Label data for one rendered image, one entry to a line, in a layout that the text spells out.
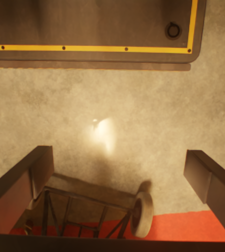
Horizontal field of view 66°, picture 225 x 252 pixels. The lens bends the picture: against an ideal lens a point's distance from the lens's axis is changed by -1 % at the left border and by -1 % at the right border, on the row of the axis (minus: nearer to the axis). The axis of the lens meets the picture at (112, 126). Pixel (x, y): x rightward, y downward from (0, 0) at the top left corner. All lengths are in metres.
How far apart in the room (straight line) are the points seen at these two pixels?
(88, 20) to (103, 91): 0.38
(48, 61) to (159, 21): 0.30
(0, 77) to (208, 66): 0.93
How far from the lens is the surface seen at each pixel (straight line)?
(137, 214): 0.92
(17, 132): 0.97
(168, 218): 1.13
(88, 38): 0.50
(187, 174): 0.17
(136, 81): 0.81
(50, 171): 0.17
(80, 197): 0.89
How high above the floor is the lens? 0.80
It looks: 75 degrees down
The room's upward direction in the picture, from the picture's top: 175 degrees counter-clockwise
